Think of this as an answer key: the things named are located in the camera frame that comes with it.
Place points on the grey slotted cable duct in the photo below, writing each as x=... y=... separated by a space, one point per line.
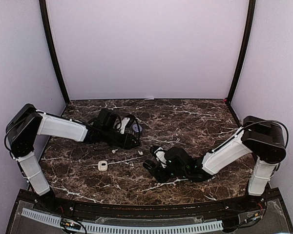
x=94 y=228

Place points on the circuit board with wires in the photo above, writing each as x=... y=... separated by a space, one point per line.
x=253 y=217
x=68 y=224

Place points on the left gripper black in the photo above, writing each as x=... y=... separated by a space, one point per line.
x=128 y=140

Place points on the right circuit board with wires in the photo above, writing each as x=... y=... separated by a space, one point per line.
x=253 y=217

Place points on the beige earbud charging case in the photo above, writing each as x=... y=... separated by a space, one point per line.
x=102 y=165

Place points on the black front table rail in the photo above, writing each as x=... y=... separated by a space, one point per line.
x=90 y=210

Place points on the black frame post right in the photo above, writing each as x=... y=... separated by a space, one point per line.
x=243 y=50

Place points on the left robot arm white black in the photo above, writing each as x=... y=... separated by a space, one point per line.
x=29 y=122

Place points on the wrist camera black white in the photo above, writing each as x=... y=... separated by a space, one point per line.
x=160 y=155
x=126 y=123

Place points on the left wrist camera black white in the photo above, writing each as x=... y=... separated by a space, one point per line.
x=126 y=123

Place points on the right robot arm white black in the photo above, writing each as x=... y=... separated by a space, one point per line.
x=267 y=139

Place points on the black frame post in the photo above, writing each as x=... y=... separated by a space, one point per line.
x=243 y=50
x=52 y=50

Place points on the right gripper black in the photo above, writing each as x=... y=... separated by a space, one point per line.
x=159 y=174

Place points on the black frame post left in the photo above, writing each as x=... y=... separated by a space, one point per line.
x=52 y=50

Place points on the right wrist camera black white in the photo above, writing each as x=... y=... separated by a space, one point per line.
x=160 y=155

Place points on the left circuit board with wires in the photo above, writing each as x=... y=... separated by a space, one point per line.
x=68 y=224

